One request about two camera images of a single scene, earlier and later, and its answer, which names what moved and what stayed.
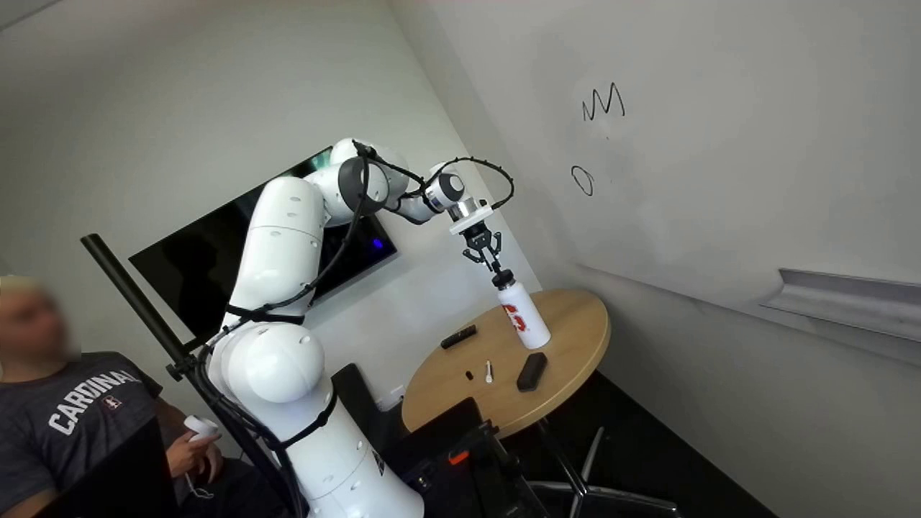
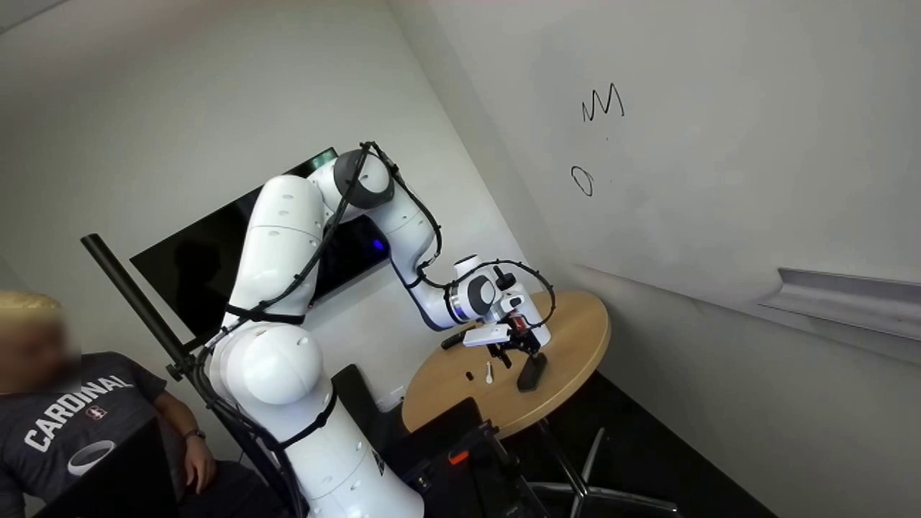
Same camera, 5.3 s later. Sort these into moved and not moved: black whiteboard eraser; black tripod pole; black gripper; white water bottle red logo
Moved: black gripper
Not moved: white water bottle red logo; black whiteboard eraser; black tripod pole
